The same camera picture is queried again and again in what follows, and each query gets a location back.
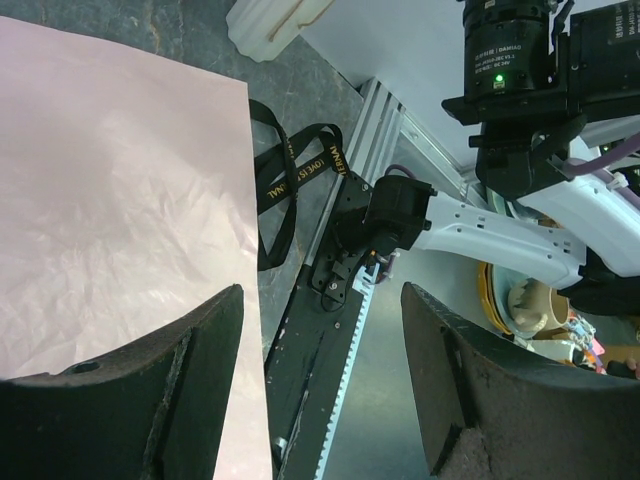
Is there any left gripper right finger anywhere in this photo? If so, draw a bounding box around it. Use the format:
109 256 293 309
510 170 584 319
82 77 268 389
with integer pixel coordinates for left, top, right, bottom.
401 283 639 479

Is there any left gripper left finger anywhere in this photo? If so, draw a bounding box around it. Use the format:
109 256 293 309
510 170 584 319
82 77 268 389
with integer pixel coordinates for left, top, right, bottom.
1 285 244 479

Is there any purple flower bouquet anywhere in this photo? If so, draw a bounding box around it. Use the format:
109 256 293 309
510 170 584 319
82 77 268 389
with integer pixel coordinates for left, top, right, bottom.
1 17 272 479

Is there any black ribbon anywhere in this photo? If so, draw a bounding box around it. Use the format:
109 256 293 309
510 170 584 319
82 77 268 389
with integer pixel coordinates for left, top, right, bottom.
249 99 351 271

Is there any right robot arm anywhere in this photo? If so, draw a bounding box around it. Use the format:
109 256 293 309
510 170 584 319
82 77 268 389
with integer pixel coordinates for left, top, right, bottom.
361 1 639 315

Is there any white ceramic vase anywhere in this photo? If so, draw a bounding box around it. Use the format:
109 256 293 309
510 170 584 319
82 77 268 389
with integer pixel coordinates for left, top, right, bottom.
226 0 334 63

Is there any beige mug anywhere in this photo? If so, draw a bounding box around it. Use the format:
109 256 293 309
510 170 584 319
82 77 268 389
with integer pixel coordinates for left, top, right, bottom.
508 278 570 335

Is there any pale blue plate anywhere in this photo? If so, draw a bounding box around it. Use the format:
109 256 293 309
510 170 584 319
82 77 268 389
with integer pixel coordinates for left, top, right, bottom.
486 189 534 339

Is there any yellow plate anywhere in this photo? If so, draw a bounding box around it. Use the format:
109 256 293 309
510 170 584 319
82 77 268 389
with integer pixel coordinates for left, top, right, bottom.
476 262 514 338

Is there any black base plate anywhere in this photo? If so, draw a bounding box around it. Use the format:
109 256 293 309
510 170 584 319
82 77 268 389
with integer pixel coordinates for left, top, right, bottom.
265 174 371 479

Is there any light blue cable duct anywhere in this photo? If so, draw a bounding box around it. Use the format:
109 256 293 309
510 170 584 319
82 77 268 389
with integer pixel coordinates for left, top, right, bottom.
314 260 380 480

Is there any aluminium front rail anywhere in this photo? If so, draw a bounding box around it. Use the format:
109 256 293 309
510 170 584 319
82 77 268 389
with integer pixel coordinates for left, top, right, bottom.
298 78 486 266

